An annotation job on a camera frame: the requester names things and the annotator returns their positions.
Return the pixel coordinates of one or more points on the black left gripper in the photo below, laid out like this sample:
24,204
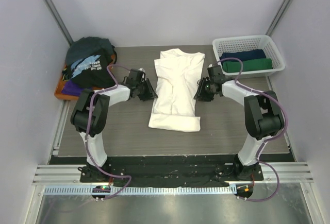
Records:
150,94

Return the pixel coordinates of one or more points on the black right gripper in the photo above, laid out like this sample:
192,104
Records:
205,90

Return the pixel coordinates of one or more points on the white t shirt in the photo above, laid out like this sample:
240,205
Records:
178,73

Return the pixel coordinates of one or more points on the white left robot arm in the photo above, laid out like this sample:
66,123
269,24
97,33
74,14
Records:
89,118

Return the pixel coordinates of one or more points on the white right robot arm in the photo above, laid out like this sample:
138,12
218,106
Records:
263,116

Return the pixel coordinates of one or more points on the rolled green t shirt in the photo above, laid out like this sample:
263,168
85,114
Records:
248,65

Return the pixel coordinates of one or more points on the rolled navy t shirt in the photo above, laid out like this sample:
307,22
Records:
245,55

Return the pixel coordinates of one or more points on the black printed t shirt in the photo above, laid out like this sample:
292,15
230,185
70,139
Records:
91,71

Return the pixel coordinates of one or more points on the purple t shirt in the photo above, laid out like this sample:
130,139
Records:
72,89

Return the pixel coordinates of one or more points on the dark teal t shirt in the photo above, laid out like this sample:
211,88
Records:
85,47

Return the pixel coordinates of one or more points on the orange wooden tray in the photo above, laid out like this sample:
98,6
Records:
61,83

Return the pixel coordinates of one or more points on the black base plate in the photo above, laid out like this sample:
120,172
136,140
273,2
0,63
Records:
166,171

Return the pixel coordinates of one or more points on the white slotted cable duct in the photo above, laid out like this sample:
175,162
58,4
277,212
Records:
100,190

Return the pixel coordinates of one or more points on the left aluminium frame post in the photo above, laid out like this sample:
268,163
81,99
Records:
59,21

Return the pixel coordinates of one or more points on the aluminium frame post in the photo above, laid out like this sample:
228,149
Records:
59,21
278,17

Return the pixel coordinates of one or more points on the right aluminium frame post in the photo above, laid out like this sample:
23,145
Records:
278,17

